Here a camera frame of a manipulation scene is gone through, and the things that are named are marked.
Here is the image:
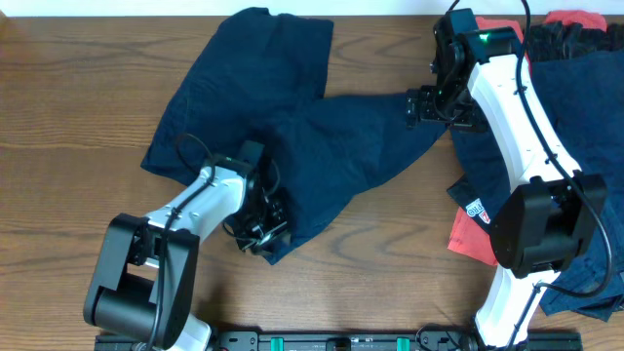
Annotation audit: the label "navy blue shorts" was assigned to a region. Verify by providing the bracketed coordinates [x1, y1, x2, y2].
[141, 7, 445, 264]

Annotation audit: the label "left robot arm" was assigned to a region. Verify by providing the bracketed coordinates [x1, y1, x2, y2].
[83, 141, 289, 350]

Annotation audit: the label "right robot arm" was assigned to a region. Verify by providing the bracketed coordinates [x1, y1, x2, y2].
[406, 5, 607, 350]

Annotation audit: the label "black shirt with logo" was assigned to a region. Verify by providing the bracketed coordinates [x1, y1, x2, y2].
[447, 172, 510, 235]

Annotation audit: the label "black textured garment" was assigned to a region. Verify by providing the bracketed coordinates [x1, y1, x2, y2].
[526, 21, 623, 62]

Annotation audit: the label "red shirt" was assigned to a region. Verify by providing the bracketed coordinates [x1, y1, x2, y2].
[447, 16, 532, 267]

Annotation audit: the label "navy blue garment pile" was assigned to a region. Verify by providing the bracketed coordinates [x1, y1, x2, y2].
[451, 51, 623, 322]

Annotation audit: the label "red garment at corner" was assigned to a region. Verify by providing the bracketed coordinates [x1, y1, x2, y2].
[544, 10, 607, 32]

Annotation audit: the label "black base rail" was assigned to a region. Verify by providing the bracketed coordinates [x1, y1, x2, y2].
[94, 328, 584, 351]

